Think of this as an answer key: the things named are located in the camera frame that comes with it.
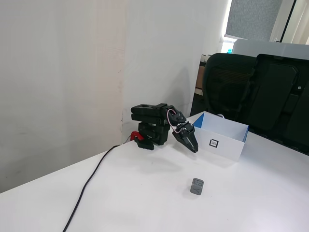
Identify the gray window blind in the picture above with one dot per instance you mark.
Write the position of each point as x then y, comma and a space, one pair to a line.
253, 17

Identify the small gray block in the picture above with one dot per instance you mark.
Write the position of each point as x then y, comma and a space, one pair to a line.
198, 186

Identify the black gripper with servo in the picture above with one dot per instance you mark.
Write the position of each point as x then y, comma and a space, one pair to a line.
186, 136

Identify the black robot arm with base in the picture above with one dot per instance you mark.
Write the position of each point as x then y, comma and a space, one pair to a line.
147, 113

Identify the black mesh office chair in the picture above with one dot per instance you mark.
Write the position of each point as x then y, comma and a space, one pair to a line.
224, 96

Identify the red table clamp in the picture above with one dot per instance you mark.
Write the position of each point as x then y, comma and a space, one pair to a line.
135, 135

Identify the blue and white cardboard box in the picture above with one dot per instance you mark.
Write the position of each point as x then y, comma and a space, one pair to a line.
224, 145

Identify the blue capped bottle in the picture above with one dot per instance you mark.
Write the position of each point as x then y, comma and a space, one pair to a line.
229, 51

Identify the gray plastic item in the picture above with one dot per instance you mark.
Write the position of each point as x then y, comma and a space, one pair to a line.
220, 116

